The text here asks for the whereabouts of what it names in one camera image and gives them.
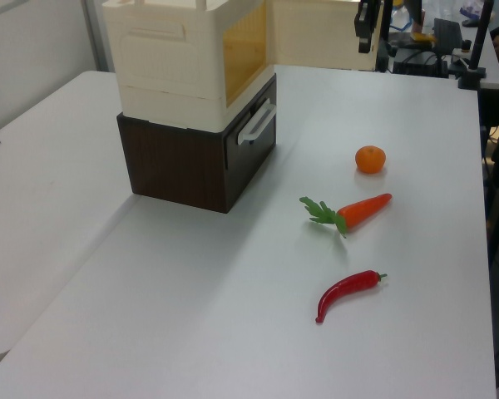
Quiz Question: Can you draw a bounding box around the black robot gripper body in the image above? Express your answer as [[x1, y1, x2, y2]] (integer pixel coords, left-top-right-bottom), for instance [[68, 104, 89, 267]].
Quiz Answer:
[[353, 0, 381, 41]]

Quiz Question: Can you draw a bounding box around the cream plastic cabinet box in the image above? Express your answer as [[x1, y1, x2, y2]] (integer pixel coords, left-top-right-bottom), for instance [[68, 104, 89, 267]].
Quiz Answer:
[[101, 0, 277, 133]]

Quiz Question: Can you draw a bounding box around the black electronics box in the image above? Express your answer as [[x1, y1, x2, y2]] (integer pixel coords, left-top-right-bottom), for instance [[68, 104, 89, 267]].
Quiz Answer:
[[392, 44, 449, 79]]

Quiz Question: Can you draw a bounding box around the black pole with table clamp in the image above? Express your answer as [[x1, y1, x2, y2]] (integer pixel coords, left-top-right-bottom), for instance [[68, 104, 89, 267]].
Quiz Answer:
[[458, 0, 496, 89]]

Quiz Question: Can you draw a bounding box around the orange mandarin fruit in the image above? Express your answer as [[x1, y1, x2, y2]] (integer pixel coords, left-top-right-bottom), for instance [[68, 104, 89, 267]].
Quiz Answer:
[[354, 145, 388, 175]]

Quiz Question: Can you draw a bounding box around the toy carrot with green leaves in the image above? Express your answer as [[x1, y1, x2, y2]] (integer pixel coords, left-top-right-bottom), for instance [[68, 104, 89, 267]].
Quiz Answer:
[[299, 192, 393, 239]]

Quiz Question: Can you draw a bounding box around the dark brown drawer box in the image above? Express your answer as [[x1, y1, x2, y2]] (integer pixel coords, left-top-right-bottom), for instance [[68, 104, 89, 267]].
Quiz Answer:
[[116, 73, 278, 215]]

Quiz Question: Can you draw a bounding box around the red toy chili pepper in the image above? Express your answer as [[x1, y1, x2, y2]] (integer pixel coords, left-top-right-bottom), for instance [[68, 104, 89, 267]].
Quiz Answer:
[[314, 269, 388, 325]]

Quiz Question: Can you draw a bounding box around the black vertical stand post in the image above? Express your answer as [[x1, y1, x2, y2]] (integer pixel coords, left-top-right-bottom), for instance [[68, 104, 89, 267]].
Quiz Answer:
[[375, 0, 396, 74]]

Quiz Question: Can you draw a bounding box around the white drawer handle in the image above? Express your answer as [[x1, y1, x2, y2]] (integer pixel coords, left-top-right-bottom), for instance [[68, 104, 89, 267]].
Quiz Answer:
[[237, 98, 279, 145]]

